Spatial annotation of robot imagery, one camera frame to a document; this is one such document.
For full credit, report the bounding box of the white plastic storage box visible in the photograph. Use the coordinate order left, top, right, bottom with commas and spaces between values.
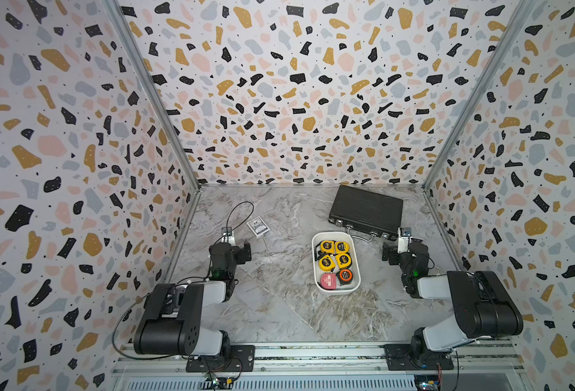
311, 231, 362, 295

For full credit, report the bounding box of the yellow 3m tape measure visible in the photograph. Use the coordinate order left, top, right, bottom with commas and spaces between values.
318, 254, 336, 273
335, 253, 352, 270

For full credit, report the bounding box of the orange black tape measure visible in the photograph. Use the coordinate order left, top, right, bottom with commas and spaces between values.
336, 268, 354, 286

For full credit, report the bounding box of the yellow 3.5m tape measure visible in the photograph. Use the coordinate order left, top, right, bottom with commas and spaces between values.
335, 241, 350, 254

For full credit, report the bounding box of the yellow 2m tape measure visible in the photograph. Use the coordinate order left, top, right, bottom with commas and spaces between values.
319, 240, 336, 254

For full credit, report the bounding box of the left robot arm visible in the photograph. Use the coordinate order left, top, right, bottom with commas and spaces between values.
133, 241, 252, 358

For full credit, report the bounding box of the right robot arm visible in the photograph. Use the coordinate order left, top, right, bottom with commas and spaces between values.
382, 238, 524, 360

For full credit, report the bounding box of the playing card deck box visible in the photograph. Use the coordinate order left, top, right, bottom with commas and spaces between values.
247, 217, 271, 238

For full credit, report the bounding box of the pink tape measure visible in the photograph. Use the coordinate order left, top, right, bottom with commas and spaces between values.
318, 273, 337, 291

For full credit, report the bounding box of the black ribbed carrying case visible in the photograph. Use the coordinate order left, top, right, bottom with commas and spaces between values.
328, 185, 404, 240

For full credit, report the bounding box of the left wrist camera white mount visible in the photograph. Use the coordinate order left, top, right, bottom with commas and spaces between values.
220, 226, 235, 246

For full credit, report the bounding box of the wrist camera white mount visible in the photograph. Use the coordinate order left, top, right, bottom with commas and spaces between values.
398, 227, 412, 253
220, 226, 235, 246

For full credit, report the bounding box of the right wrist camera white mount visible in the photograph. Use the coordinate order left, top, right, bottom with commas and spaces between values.
398, 227, 412, 253

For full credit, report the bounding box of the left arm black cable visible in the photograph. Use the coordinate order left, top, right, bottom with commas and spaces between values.
225, 200, 255, 235

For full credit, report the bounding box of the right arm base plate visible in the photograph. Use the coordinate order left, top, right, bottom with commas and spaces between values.
383, 344, 455, 371

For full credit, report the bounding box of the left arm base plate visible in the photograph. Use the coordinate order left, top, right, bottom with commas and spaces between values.
186, 345, 256, 373

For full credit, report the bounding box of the aluminium front rail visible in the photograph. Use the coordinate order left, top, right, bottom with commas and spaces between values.
112, 340, 532, 390

